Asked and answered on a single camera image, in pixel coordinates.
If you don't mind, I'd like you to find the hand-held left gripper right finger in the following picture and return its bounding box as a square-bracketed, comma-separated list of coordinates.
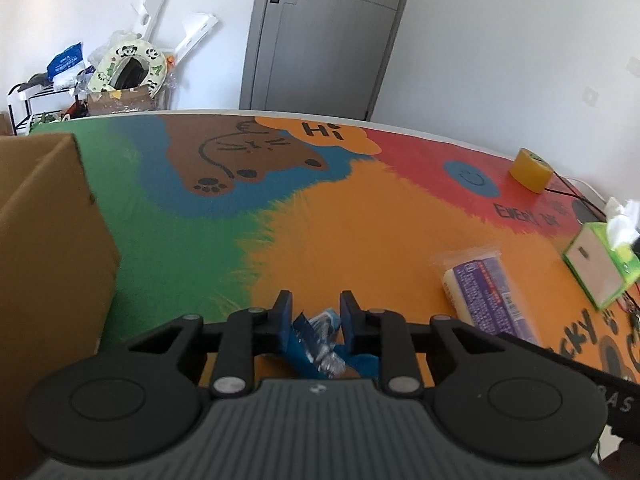
[339, 289, 506, 398]

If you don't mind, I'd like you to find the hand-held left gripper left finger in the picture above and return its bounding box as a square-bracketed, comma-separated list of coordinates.
[127, 289, 294, 398]

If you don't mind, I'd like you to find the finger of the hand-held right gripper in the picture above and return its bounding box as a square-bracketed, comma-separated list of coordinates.
[492, 331, 597, 387]

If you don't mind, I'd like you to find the blue and white snack packet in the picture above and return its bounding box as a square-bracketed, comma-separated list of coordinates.
[285, 310, 386, 381]

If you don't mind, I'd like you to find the purple and white snack packet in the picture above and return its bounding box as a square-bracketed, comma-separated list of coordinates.
[431, 245, 541, 346]

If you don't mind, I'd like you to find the large cardboard box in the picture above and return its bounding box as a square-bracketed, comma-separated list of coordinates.
[0, 132, 122, 461]

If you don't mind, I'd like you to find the bunch of keys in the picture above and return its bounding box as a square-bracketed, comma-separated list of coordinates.
[617, 295, 640, 331]

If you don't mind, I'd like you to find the colourful cat print table mat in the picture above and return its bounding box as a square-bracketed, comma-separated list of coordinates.
[30, 110, 640, 386]

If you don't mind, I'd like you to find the green tissue box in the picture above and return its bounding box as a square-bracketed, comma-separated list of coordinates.
[561, 200, 640, 311]

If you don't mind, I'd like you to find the yellow tape roll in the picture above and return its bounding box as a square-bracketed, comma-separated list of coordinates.
[509, 147, 555, 193]

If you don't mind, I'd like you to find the small open cardboard box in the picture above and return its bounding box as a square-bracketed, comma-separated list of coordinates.
[86, 85, 168, 117]

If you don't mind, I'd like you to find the grey door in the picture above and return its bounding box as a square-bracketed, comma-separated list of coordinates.
[239, 0, 418, 122]

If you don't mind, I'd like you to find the panda print toilet seat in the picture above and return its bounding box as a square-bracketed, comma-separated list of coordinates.
[89, 32, 168, 98]

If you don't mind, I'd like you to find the short white plastic board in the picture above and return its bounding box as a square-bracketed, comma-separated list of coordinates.
[172, 11, 220, 61]

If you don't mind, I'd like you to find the blue and white bag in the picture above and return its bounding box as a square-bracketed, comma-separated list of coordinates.
[47, 42, 86, 78]

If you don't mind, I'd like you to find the tall white plastic board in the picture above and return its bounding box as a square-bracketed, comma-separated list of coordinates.
[131, 0, 186, 41]

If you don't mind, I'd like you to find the black shoe rack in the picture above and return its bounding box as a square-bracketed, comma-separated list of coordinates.
[7, 82, 81, 136]

